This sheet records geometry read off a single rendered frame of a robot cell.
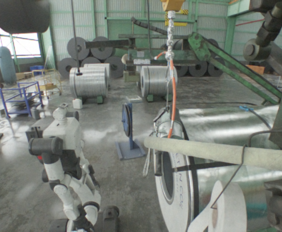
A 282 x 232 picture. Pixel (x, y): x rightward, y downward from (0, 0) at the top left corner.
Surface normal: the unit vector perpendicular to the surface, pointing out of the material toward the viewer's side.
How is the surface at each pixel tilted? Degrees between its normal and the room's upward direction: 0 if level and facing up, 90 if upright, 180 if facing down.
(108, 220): 0
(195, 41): 90
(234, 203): 21
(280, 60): 41
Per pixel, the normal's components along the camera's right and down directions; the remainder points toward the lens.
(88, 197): 0.12, 0.37
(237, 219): -0.20, -0.50
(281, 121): -0.99, 0.04
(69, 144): 0.79, 0.14
